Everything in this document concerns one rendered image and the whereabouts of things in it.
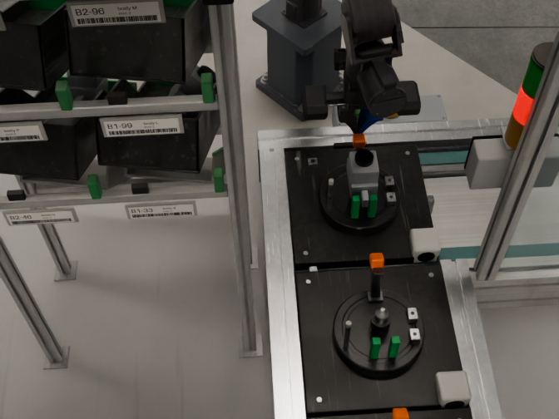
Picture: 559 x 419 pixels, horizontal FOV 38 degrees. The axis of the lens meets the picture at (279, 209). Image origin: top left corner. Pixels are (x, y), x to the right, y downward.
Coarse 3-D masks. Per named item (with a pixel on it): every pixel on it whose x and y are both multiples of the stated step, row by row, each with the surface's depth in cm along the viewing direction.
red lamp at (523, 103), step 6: (522, 90) 102; (522, 96) 102; (528, 96) 101; (516, 102) 104; (522, 102) 102; (528, 102) 101; (516, 108) 104; (522, 108) 103; (528, 108) 102; (516, 114) 105; (522, 114) 103; (522, 120) 104
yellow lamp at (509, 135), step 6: (510, 120) 107; (516, 120) 105; (510, 126) 107; (516, 126) 106; (522, 126) 105; (510, 132) 108; (516, 132) 106; (510, 138) 108; (516, 138) 107; (510, 144) 109; (516, 144) 108
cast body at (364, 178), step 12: (360, 156) 130; (372, 156) 130; (348, 168) 134; (360, 168) 130; (372, 168) 129; (348, 180) 135; (360, 180) 131; (372, 180) 131; (360, 192) 132; (372, 192) 132
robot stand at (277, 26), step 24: (336, 0) 156; (264, 24) 153; (288, 24) 153; (312, 24) 153; (336, 24) 152; (288, 48) 154; (312, 48) 150; (288, 72) 159; (312, 72) 157; (336, 72) 164; (288, 96) 165
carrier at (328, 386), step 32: (320, 288) 130; (352, 288) 130; (384, 288) 130; (416, 288) 130; (320, 320) 127; (352, 320) 125; (384, 320) 119; (416, 320) 123; (448, 320) 127; (320, 352) 124; (352, 352) 121; (384, 352) 121; (416, 352) 121; (448, 352) 123; (320, 384) 121; (352, 384) 121; (384, 384) 121; (416, 384) 121; (448, 384) 118; (320, 416) 119
